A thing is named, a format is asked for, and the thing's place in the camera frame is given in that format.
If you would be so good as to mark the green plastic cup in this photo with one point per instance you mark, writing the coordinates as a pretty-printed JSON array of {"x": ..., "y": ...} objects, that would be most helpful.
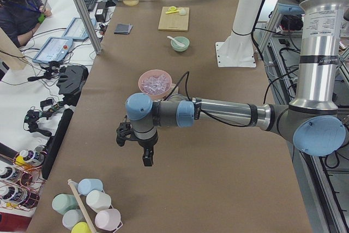
[{"x": 63, "y": 203}]

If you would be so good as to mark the pink plastic cup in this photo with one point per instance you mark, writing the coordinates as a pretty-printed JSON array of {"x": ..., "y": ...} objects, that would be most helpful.
[{"x": 109, "y": 219}]

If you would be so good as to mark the cup holder rack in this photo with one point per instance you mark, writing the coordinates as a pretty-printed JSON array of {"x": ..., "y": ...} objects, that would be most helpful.
[{"x": 74, "y": 190}]

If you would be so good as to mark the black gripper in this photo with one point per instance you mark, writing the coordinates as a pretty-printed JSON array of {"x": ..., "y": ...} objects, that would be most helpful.
[{"x": 146, "y": 145}]

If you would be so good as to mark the grey plastic cup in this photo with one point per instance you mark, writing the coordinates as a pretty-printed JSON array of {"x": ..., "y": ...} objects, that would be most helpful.
[{"x": 71, "y": 218}]

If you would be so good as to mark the teach pendant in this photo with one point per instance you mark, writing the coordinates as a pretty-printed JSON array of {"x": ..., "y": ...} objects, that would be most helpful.
[
  {"x": 76, "y": 30},
  {"x": 54, "y": 49}
]

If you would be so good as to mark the grey folded cloth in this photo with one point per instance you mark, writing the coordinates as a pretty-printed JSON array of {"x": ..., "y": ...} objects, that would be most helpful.
[{"x": 122, "y": 28}]

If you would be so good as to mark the pink bowl of ice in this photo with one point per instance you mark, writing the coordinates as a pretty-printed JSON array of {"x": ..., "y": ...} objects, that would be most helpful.
[{"x": 155, "y": 83}]

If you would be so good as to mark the copper wire bottle basket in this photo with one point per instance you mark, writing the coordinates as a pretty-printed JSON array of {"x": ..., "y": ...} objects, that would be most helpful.
[{"x": 21, "y": 179}]

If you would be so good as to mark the cream plastic tray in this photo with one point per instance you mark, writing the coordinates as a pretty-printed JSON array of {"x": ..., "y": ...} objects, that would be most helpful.
[{"x": 174, "y": 90}]

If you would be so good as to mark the lower teach pendant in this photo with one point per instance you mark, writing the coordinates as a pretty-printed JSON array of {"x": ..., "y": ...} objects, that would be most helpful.
[{"x": 54, "y": 49}]

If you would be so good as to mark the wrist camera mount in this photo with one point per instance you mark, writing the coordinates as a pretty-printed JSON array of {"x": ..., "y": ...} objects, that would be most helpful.
[{"x": 125, "y": 133}]

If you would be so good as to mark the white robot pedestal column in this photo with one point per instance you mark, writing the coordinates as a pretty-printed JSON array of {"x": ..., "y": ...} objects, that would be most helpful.
[{"x": 237, "y": 49}]

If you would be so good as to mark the white half egg shape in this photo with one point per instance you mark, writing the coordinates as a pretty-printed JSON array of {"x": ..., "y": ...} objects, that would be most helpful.
[{"x": 182, "y": 12}]

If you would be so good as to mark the upper teach pendant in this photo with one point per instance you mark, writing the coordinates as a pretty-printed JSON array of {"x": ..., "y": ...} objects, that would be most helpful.
[{"x": 76, "y": 30}]

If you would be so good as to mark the bamboo cutting board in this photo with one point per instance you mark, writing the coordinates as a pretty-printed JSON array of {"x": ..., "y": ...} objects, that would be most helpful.
[{"x": 174, "y": 22}]

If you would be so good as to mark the white ceramic spoon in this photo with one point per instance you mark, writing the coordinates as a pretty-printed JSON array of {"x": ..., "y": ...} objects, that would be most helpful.
[{"x": 176, "y": 41}]

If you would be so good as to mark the aluminium frame post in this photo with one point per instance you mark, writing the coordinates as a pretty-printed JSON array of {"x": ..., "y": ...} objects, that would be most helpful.
[{"x": 85, "y": 17}]

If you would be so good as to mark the white plastic cup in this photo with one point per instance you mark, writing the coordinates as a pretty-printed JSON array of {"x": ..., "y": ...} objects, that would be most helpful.
[{"x": 98, "y": 201}]

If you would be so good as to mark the seated person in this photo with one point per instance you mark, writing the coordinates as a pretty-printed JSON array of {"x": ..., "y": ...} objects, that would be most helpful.
[{"x": 20, "y": 19}]

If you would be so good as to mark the blue plastic cup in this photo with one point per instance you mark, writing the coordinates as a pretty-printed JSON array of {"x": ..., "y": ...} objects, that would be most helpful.
[{"x": 86, "y": 185}]

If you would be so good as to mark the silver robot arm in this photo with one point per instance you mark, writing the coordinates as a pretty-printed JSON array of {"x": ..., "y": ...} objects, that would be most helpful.
[{"x": 229, "y": 93}]

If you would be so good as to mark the yellow plastic cup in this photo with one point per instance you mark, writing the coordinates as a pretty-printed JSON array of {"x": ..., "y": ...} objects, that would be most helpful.
[{"x": 81, "y": 227}]

